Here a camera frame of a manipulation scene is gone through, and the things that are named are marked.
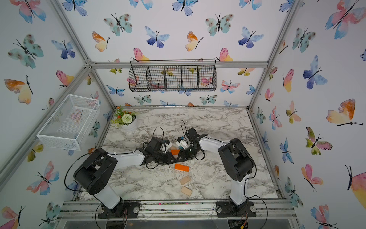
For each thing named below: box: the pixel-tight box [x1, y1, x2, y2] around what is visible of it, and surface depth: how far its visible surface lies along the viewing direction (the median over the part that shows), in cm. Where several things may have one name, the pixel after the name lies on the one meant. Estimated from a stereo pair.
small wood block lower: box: [181, 186, 193, 197], surface depth 82 cm
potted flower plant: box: [110, 104, 141, 131], surface depth 95 cm
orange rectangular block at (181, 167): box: [174, 163, 190, 172], surface depth 90 cm
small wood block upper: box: [179, 175, 192, 186], surface depth 86 cm
